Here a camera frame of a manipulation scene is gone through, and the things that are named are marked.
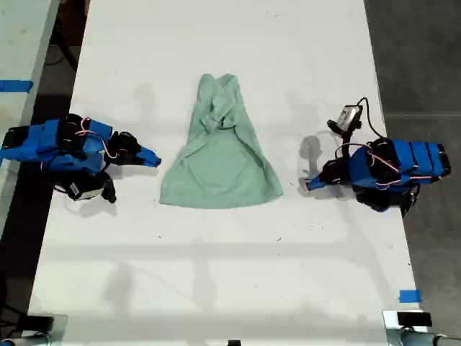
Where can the grey metal tube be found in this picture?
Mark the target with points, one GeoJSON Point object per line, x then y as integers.
{"type": "Point", "coordinates": [414, 339]}
{"type": "Point", "coordinates": [29, 340]}

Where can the short blue tape strip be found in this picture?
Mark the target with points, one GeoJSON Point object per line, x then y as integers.
{"type": "Point", "coordinates": [410, 296]}

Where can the pale green T-shirt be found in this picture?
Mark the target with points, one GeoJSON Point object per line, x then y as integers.
{"type": "Point", "coordinates": [219, 169]}

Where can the short black camera stalk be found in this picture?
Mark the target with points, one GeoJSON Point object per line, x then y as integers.
{"type": "Point", "coordinates": [346, 138]}
{"type": "Point", "coordinates": [109, 189]}

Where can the small black white box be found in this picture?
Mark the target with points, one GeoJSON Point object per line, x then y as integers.
{"type": "Point", "coordinates": [414, 319]}

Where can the black camera box white label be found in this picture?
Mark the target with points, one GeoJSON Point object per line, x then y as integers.
{"type": "Point", "coordinates": [84, 191]}

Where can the silver black camera box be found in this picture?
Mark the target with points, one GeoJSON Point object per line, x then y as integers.
{"type": "Point", "coordinates": [345, 117]}

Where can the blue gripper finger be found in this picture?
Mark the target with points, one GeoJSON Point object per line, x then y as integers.
{"type": "Point", "coordinates": [317, 181]}
{"type": "Point", "coordinates": [149, 154]}
{"type": "Point", "coordinates": [149, 162]}
{"type": "Point", "coordinates": [318, 186]}

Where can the long blue tape strip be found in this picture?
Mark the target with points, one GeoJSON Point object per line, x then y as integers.
{"type": "Point", "coordinates": [14, 85]}

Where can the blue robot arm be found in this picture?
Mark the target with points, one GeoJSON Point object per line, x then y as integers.
{"type": "Point", "coordinates": [43, 140]}
{"type": "Point", "coordinates": [414, 158]}

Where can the small black clamp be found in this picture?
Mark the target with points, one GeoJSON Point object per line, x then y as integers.
{"type": "Point", "coordinates": [234, 342]}

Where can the pale side table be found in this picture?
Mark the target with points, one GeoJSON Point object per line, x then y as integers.
{"type": "Point", "coordinates": [21, 36]}

